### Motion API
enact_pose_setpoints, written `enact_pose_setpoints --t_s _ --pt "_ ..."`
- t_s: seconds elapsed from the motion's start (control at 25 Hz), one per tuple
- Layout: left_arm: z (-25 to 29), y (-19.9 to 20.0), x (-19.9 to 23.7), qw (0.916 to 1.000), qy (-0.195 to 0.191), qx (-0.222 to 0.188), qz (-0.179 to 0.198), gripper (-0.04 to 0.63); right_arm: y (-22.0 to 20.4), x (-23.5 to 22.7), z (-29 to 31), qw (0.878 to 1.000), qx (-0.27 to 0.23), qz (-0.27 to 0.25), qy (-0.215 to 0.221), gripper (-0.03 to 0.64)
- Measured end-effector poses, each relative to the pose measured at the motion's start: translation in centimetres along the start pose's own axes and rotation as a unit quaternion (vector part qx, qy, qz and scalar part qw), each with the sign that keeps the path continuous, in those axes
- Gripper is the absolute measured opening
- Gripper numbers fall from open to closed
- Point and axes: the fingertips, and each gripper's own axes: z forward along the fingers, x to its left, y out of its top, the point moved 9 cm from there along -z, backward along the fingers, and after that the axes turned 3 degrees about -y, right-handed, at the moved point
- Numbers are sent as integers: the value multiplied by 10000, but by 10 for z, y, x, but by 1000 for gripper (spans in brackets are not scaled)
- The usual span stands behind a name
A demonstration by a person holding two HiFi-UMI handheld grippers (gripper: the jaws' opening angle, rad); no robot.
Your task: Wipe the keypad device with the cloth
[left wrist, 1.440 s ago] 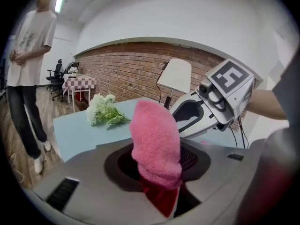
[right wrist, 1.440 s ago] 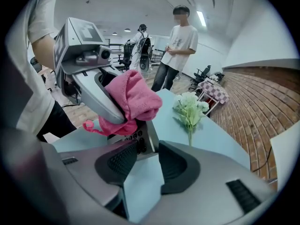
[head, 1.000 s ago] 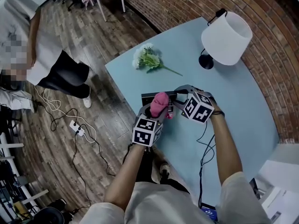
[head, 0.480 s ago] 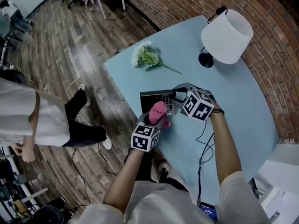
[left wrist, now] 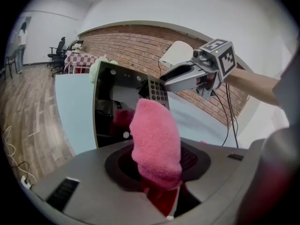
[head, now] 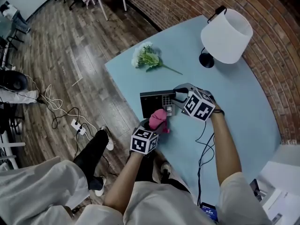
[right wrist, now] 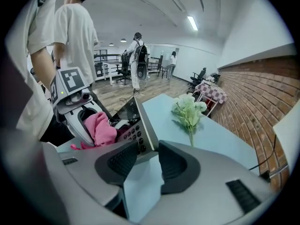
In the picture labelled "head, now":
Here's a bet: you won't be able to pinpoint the white paper sheet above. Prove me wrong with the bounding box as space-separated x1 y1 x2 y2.
262 188 300 225

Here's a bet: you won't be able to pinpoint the white frame desk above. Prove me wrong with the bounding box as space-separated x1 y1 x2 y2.
0 125 26 171

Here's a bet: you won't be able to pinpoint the pink cloth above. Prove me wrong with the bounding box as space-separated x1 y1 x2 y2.
149 109 171 134

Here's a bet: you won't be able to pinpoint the black floor cable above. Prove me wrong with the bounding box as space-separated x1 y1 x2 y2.
37 95 113 171

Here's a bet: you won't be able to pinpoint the white floor cable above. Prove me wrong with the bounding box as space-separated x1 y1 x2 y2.
27 75 94 141

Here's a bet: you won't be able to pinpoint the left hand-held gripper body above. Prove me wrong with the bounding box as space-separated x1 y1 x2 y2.
130 127 160 155

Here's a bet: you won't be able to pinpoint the person's right forearm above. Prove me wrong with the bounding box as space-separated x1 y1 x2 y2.
208 111 242 188

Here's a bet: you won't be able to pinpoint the white shade table lamp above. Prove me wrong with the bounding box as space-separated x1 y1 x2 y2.
198 5 254 69

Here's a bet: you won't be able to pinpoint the black patterned bag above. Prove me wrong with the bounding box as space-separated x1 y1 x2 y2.
249 178 263 203

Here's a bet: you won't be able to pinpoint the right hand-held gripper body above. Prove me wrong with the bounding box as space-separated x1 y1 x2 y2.
182 88 216 121

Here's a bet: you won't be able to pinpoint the person's black trousers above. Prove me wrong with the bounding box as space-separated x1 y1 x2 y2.
133 149 190 192

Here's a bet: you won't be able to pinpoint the black phone blue screen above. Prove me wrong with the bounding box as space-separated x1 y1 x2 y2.
200 202 218 223

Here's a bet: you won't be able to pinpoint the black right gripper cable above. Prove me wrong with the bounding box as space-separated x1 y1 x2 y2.
195 120 215 205

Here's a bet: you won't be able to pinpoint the person's left forearm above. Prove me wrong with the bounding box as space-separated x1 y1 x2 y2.
104 152 146 214

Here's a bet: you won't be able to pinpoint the person's white sneaker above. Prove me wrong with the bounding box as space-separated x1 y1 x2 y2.
160 162 172 176

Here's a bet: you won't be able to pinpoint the white power strip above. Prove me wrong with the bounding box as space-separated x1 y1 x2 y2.
71 119 87 135

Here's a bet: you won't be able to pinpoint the light blue table white legs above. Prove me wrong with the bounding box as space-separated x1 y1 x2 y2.
105 15 281 206

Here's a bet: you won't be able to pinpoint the person's beige shirt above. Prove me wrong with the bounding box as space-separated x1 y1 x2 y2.
77 171 272 225

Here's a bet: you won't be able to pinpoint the white artificial flower bouquet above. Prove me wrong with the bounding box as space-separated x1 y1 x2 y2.
131 42 184 76

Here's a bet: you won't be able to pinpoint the black oval backpack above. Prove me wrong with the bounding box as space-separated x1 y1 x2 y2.
0 70 28 93

